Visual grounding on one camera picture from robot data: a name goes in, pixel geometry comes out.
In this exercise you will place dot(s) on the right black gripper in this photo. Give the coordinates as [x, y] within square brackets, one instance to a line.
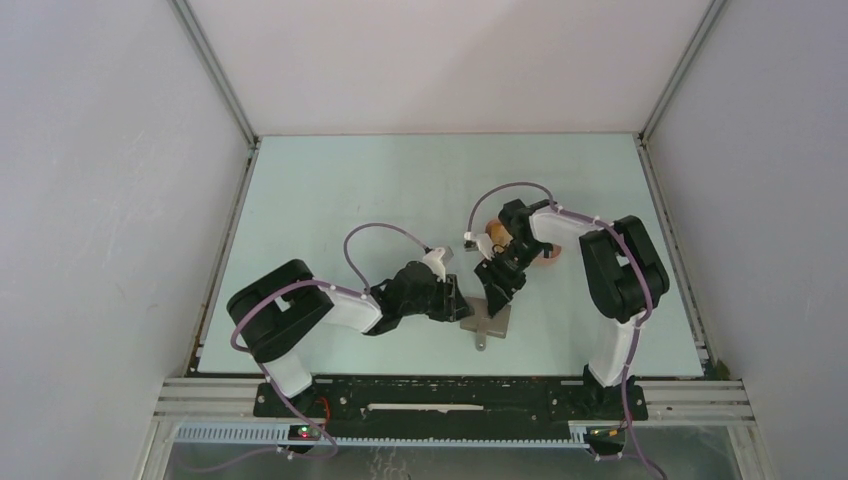
[500, 292]

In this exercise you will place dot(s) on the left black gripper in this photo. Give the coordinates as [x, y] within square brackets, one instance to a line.
[452, 305]

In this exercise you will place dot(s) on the grey card holder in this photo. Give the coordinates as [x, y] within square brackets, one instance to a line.
[484, 326]

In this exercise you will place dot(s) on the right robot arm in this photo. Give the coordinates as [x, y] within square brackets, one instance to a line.
[625, 275]

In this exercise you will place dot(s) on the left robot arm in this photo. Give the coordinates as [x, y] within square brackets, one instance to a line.
[275, 313]

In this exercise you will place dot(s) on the pink oval tray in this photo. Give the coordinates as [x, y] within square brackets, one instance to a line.
[545, 258]

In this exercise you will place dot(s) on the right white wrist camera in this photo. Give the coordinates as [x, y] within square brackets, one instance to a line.
[480, 242]

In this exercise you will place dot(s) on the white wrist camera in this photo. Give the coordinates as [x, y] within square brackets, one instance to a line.
[480, 242]
[437, 259]

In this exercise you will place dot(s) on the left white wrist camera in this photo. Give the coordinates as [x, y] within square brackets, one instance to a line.
[437, 259]

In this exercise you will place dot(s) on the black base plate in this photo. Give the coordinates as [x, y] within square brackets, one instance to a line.
[466, 407]

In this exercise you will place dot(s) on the aluminium frame rail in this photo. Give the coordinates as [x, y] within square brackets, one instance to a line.
[669, 402]

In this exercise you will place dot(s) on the right corner frame post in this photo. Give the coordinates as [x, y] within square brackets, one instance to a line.
[705, 26]

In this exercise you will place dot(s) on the corner frame post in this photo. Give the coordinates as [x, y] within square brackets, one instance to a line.
[196, 35]
[705, 26]

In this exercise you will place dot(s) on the left corner frame post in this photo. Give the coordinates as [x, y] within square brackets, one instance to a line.
[196, 35]

